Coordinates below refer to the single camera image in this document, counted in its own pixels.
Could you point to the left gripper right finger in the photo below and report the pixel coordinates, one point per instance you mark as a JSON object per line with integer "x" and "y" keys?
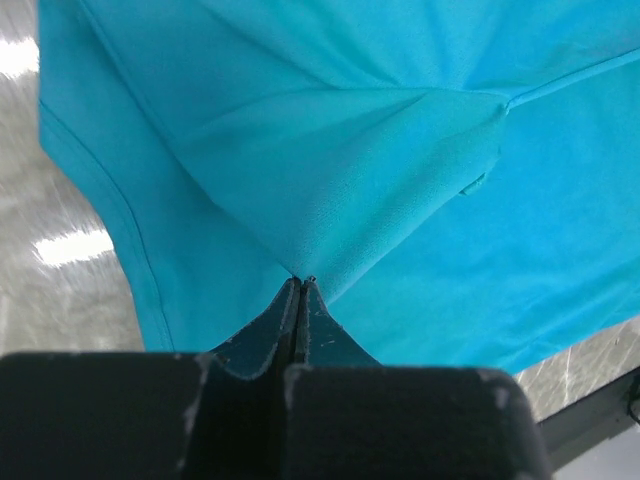
{"x": 349, "y": 417}

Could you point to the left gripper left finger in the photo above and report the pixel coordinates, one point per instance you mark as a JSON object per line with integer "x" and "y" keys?
{"x": 209, "y": 415}

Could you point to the teal t shirt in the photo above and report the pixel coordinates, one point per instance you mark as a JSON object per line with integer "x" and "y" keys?
{"x": 460, "y": 177}

